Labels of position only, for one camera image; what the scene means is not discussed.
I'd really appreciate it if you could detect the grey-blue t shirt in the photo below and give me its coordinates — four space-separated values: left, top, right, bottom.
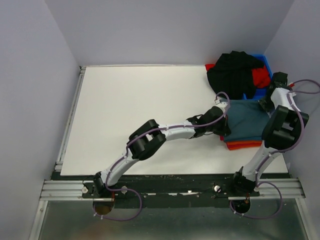
227 100 270 138

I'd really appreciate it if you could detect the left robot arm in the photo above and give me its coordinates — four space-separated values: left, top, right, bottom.
93 102 231 198

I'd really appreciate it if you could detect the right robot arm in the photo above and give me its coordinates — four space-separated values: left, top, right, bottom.
230 72 310 196

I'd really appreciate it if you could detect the folded teal t shirt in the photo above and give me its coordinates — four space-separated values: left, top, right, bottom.
220 136 262 143

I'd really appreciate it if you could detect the red t shirt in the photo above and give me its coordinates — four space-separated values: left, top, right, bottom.
251 66 271 89

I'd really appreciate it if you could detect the folded orange t shirt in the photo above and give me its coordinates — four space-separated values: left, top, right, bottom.
219 136 262 151

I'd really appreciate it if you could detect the black t shirt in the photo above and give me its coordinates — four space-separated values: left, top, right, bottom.
206 50 265 100

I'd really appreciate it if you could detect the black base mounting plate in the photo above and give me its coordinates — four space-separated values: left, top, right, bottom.
82 174 260 209

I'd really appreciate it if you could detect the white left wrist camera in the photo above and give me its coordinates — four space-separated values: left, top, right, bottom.
214 99 228 108

